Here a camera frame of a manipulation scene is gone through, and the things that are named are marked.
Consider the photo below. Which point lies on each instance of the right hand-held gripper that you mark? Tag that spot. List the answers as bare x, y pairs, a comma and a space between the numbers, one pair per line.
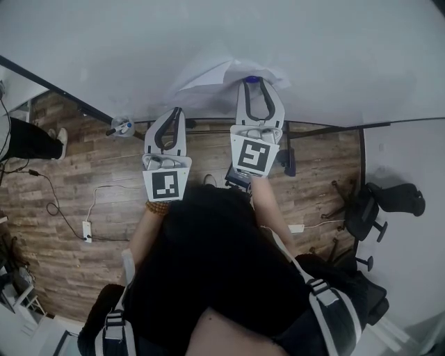
253, 153

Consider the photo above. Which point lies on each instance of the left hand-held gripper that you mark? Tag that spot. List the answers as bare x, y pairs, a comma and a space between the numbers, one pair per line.
167, 184

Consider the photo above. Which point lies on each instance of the white paper sheet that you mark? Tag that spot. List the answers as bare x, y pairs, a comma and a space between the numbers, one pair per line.
208, 74

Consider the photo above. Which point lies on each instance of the person's left forearm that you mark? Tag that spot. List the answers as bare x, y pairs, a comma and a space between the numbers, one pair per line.
146, 236

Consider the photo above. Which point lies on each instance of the person's right forearm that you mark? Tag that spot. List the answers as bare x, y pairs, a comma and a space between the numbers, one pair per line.
271, 215

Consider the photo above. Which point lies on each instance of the blue capped marker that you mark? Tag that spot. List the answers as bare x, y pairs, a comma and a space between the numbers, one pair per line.
120, 130

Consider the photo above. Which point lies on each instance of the clear pen cup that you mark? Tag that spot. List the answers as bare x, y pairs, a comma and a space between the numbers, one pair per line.
121, 121

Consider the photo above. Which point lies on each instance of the dark blue cloth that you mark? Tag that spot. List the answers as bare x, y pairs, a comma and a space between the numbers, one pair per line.
290, 163

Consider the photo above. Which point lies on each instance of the person's black garment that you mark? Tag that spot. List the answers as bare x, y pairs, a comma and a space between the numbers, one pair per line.
215, 250

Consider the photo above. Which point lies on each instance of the white power strip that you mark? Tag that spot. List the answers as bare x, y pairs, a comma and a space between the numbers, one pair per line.
87, 231

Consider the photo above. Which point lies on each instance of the white power adapter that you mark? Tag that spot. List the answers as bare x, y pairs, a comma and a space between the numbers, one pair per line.
296, 228

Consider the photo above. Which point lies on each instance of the white desk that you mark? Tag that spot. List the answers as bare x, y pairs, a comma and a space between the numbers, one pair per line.
17, 90

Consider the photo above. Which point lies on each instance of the black office chair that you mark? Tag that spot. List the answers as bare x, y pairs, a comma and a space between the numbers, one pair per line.
400, 198
377, 299

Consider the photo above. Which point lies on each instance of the white low rack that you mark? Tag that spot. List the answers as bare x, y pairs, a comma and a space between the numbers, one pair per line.
28, 302

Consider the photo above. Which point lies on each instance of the black framed glass panel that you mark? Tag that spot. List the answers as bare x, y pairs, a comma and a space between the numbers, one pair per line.
66, 344

